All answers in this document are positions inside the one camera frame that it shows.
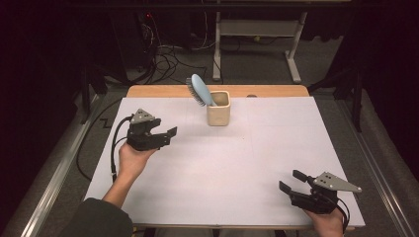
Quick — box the black metal stand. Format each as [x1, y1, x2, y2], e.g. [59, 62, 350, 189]
[307, 62, 367, 132]
[78, 62, 110, 124]

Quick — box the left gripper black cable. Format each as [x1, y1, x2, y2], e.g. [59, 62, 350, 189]
[76, 98, 132, 184]

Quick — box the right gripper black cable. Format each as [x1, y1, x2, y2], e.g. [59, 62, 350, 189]
[335, 197, 351, 234]

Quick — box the beige square cup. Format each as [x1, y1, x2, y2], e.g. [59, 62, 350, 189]
[206, 90, 231, 127]

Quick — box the metal floor rail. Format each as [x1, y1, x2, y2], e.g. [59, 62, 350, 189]
[335, 98, 419, 237]
[19, 93, 100, 237]

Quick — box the person's left hand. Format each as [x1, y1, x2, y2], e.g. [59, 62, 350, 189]
[118, 141, 158, 184]

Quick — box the white metal desk frame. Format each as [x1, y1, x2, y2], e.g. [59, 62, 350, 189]
[211, 0, 309, 85]

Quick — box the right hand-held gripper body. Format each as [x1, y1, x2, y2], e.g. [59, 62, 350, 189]
[290, 171, 363, 215]

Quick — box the black equipment box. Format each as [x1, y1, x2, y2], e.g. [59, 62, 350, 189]
[110, 11, 147, 82]

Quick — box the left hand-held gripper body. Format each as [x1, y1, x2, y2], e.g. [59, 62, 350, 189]
[126, 108, 172, 152]

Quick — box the light blue hairbrush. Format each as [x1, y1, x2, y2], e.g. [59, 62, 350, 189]
[185, 73, 219, 108]

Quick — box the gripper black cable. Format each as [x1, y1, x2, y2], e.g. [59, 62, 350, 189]
[76, 98, 132, 184]
[335, 197, 351, 234]

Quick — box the person's right hand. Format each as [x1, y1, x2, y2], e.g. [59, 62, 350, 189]
[304, 208, 344, 237]

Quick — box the tangle of floor cables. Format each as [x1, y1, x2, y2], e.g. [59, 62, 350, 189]
[137, 13, 209, 85]

